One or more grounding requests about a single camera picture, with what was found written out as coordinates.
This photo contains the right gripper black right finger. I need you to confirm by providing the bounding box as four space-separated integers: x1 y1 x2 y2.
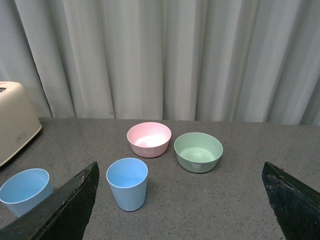
261 162 320 240

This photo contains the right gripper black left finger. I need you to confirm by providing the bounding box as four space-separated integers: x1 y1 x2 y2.
0 161 100 240

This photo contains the blue cup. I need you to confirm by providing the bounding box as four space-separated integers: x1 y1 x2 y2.
0 168 53 218
105 157 149 212

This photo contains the cream white toaster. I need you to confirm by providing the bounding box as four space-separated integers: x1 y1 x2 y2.
0 81 42 166

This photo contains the green bowl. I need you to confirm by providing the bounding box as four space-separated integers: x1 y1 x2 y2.
174 132 224 174

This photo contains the pink bowl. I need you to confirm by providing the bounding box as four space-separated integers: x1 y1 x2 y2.
126 122 172 158

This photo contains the grey white curtain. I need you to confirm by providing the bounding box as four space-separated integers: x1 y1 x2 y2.
0 0 320 125

